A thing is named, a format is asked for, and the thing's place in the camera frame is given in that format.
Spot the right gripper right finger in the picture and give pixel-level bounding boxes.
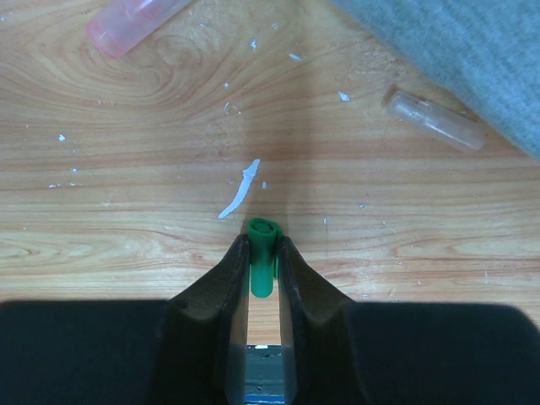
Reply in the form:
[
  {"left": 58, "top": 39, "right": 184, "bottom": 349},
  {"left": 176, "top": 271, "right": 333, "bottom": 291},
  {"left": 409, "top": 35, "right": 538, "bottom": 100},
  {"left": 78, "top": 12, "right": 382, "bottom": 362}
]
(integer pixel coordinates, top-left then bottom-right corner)
[{"left": 277, "top": 237, "right": 539, "bottom": 404}]

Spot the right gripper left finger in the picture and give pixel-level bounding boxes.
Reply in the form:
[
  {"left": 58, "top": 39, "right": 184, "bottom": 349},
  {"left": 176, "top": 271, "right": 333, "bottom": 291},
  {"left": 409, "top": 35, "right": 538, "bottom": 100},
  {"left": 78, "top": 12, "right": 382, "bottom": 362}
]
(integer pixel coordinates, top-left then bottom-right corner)
[{"left": 1, "top": 235, "right": 249, "bottom": 404}]

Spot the dark green pen cap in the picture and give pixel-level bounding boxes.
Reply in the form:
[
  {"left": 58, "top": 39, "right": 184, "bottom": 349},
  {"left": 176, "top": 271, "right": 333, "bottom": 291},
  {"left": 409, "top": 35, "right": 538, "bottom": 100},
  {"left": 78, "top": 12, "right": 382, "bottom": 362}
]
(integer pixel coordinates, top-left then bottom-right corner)
[{"left": 247, "top": 218, "right": 283, "bottom": 299}]

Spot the pink translucent pen cap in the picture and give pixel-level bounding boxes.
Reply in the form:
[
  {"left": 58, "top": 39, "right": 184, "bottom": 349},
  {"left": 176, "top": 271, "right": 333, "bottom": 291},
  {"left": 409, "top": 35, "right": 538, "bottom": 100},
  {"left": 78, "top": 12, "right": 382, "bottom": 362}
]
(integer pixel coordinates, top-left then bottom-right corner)
[{"left": 87, "top": 0, "right": 192, "bottom": 58}]

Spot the clear pen cap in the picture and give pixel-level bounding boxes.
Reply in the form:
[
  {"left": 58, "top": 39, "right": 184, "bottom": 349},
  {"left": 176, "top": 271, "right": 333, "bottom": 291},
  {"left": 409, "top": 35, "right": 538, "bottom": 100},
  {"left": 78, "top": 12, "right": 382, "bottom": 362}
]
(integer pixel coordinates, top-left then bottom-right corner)
[{"left": 387, "top": 90, "right": 485, "bottom": 151}]

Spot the red and grey cloth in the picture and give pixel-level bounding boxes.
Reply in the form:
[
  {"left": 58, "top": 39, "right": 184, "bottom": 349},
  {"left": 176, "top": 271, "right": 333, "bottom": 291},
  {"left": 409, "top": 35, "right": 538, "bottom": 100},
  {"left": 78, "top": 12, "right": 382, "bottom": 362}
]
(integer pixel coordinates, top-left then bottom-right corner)
[{"left": 336, "top": 1, "right": 539, "bottom": 159}]

